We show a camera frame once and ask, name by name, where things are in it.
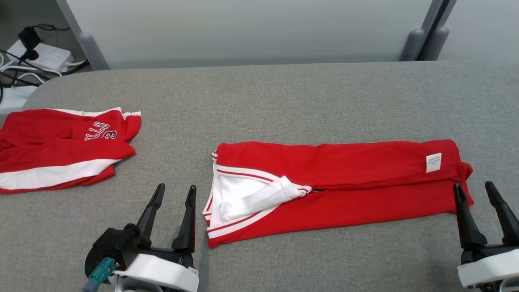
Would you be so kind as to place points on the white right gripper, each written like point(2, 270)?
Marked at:
point(490, 267)

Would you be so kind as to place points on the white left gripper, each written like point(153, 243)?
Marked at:
point(162, 271)

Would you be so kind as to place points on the red shorts with white stripe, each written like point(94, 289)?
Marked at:
point(52, 154)

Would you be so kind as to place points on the red Bulls 23 jersey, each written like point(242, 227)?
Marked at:
point(344, 182)

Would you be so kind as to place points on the narrow white partition panel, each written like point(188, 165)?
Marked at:
point(482, 28)

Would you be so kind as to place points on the plain white power strip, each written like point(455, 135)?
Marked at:
point(12, 100)

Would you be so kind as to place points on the white power strip with sockets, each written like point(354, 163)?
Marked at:
point(50, 54)

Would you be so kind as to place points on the wide white partition panel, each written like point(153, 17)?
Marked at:
point(251, 28)

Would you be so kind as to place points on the black power adapter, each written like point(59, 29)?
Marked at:
point(28, 38)

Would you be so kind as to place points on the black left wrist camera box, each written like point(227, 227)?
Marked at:
point(123, 241)

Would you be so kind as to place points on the teal left camera connector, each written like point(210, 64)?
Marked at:
point(101, 272)

